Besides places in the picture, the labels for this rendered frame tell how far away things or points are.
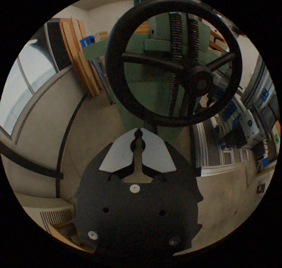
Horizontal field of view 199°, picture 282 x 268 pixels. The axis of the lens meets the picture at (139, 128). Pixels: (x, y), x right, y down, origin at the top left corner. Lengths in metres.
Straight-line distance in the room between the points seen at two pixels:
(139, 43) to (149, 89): 0.19
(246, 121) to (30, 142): 1.73
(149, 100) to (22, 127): 1.27
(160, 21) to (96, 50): 0.22
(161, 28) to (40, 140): 1.34
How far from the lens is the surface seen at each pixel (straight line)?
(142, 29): 0.39
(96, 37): 0.36
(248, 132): 0.52
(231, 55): 0.20
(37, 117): 1.28
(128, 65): 0.31
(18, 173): 1.26
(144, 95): 0.37
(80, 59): 1.72
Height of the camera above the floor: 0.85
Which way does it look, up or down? 57 degrees down
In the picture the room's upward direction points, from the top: 5 degrees counter-clockwise
